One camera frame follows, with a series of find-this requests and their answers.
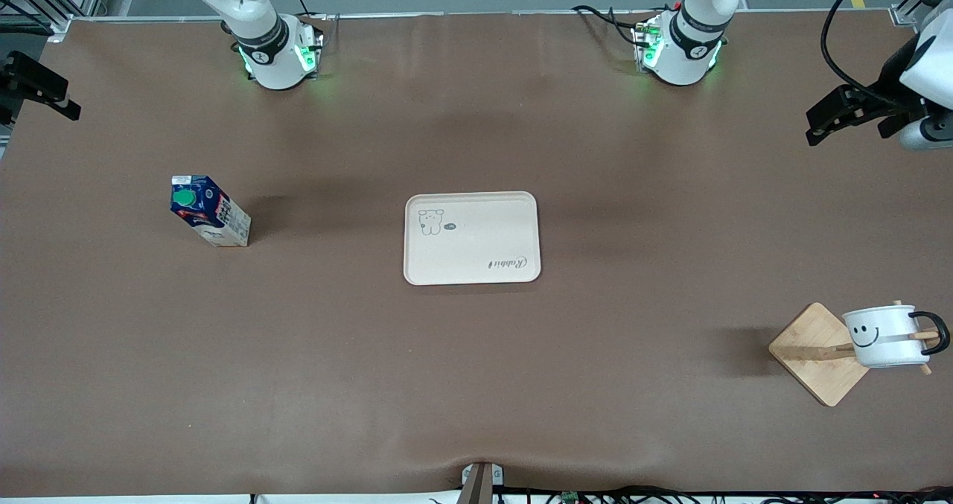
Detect beige rabbit print tray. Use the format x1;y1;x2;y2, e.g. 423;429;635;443
403;191;542;287

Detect wooden cup stand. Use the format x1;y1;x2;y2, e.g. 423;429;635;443
768;300;940;407

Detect black left base cables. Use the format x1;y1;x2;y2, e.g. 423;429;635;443
572;4;648;47

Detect blue milk carton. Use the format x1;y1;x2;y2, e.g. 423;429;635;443
170;175;252;248

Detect black table edge cables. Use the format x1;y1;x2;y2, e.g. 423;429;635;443
499;485;953;504

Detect white smiley face cup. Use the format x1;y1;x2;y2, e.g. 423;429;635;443
842;304;952;369

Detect brown table mat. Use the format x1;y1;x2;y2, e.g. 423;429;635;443
0;10;953;499

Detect front camera mount bracket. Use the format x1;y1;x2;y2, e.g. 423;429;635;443
461;462;504;504

